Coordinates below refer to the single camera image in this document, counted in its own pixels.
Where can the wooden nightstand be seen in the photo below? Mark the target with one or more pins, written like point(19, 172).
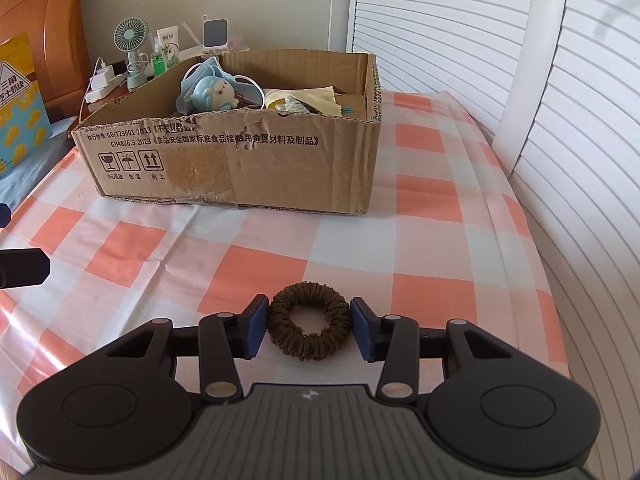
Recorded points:
point(107, 102)

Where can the orange white checkered tablecloth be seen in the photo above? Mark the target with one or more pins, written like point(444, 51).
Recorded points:
point(350, 250)

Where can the yellow duck printed box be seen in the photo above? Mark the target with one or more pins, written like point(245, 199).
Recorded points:
point(20, 120)

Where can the blue face mask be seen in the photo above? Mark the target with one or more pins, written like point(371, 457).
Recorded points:
point(197, 74)

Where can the white power strip with chargers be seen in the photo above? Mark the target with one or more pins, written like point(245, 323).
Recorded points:
point(102, 82)

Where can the wooden bed headboard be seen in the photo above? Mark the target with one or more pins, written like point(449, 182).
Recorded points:
point(55, 10)

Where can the brown hair scrunchie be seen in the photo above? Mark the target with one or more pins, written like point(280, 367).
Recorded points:
point(280, 330)

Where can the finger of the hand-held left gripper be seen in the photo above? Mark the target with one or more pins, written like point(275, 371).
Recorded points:
point(22, 266)
point(4, 215)

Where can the small green desk fan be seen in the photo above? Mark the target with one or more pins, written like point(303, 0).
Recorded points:
point(131, 32)

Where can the blue plush toy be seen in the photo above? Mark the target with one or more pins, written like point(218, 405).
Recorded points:
point(212, 94)

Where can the white router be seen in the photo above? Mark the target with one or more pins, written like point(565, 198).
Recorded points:
point(192, 40)

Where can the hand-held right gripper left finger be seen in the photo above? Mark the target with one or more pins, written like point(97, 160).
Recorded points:
point(255, 327)

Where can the white curved pipe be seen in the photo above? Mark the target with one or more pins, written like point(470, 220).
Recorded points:
point(537, 60)

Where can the grey blue square device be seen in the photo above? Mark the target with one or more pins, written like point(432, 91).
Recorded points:
point(216, 34)

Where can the brown cardboard box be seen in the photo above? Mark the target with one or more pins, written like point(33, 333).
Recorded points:
point(280, 170)

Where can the white printed carton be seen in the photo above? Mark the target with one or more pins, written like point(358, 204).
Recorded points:
point(170, 42)

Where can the crumpled grey fabric piece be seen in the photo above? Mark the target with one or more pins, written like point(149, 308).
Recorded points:
point(296, 107)

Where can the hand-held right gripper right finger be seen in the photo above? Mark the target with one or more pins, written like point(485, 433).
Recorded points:
point(362, 330)

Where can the pale yellow cloth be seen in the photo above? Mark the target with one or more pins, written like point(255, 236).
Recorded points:
point(320, 100)

